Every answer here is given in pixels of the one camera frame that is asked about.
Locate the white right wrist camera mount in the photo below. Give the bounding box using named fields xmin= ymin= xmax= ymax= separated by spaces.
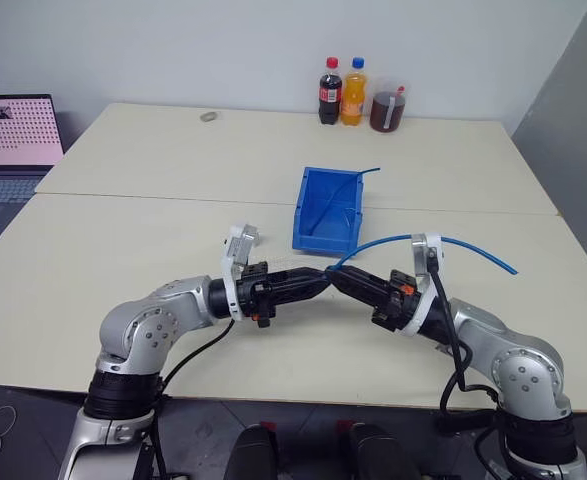
xmin=403 ymin=231 xmax=447 ymax=336

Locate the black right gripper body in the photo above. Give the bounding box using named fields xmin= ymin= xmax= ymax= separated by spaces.
xmin=371 ymin=269 xmax=420 ymax=334

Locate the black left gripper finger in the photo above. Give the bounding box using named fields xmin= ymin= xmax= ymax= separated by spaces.
xmin=271 ymin=266 xmax=331 ymax=290
xmin=274 ymin=281 xmax=331 ymax=304

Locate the clear jug with dark liquid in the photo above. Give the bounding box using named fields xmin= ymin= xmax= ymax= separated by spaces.
xmin=369 ymin=75 xmax=412 ymax=135

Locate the long blue cable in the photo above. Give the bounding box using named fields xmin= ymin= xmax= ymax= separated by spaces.
xmin=325 ymin=232 xmax=519 ymax=277

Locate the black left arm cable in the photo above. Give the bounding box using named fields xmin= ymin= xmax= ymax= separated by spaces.
xmin=142 ymin=318 xmax=237 ymax=480

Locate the cola bottle red cap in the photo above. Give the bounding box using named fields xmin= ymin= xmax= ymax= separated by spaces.
xmin=317 ymin=56 xmax=344 ymax=126

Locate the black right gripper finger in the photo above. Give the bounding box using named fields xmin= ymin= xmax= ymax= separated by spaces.
xmin=336 ymin=266 xmax=392 ymax=297
xmin=331 ymin=278 xmax=388 ymax=311

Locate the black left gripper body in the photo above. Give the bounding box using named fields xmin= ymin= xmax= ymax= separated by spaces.
xmin=235 ymin=261 xmax=279 ymax=330

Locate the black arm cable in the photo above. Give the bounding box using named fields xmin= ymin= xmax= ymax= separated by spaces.
xmin=425 ymin=247 xmax=499 ymax=426
xmin=142 ymin=318 xmax=237 ymax=480

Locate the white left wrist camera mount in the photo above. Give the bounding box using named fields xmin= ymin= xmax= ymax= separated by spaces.
xmin=220 ymin=223 xmax=263 ymax=322

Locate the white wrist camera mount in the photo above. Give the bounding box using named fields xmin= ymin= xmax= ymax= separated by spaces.
xmin=220 ymin=223 xmax=263 ymax=322
xmin=403 ymin=231 xmax=447 ymax=336

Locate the open laptop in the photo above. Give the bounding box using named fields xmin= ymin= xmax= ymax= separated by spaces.
xmin=0 ymin=93 xmax=67 ymax=236

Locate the orange soda bottle blue cap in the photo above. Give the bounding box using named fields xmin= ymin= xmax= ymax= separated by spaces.
xmin=340 ymin=56 xmax=366 ymax=128

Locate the dark rounded shape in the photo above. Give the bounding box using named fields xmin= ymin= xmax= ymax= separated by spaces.
xmin=347 ymin=422 xmax=417 ymax=480
xmin=222 ymin=423 xmax=280 ymax=480

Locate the blue plastic bin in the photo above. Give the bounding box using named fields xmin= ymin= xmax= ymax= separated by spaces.
xmin=291 ymin=166 xmax=366 ymax=255

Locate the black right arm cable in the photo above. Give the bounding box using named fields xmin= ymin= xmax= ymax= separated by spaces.
xmin=425 ymin=247 xmax=499 ymax=426

